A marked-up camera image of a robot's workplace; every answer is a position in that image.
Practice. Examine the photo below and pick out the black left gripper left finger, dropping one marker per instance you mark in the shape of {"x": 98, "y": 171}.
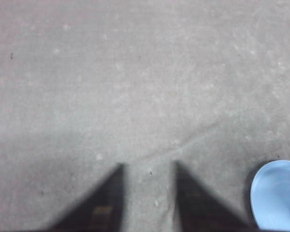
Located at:
{"x": 101, "y": 209}

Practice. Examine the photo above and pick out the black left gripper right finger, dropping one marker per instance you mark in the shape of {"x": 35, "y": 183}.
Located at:
{"x": 199, "y": 210}

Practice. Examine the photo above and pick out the blue plastic plate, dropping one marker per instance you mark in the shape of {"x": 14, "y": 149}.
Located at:
{"x": 270, "y": 196}

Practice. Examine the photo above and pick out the dark grey table cloth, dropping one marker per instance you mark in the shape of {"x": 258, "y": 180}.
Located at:
{"x": 88, "y": 84}

